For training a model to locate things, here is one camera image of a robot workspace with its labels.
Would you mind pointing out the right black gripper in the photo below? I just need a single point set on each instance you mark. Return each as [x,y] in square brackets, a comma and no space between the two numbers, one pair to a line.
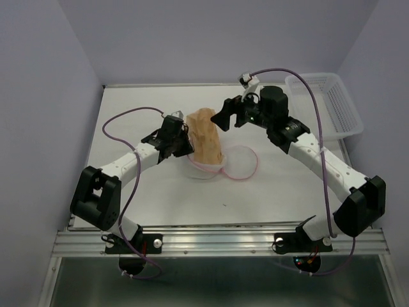
[230,107]

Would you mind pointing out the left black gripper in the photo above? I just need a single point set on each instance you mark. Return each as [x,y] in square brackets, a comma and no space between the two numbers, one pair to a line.
[187,149]

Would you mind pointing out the beige bra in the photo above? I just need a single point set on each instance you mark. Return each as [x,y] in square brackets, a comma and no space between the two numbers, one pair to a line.
[204,137]

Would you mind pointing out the white mesh laundry bag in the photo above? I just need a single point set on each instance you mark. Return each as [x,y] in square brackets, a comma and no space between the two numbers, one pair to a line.
[239,163]

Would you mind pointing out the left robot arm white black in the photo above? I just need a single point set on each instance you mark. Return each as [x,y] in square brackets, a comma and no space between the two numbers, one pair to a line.
[97,197]

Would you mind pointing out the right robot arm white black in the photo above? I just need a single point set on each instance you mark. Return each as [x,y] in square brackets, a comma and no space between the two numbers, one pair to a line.
[362,198]

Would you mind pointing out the white plastic basket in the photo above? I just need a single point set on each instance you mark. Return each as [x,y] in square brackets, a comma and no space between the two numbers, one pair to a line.
[338,114]

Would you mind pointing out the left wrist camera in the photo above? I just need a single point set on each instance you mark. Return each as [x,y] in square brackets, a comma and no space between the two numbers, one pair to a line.
[178,114]

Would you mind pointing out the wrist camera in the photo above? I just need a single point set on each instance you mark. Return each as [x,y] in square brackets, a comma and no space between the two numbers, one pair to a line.
[178,114]
[249,82]

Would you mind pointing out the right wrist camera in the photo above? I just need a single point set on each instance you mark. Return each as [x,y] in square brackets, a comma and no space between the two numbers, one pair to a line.
[249,82]

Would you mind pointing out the aluminium mounting rail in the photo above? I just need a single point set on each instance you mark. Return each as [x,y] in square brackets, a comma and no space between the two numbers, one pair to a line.
[216,241]

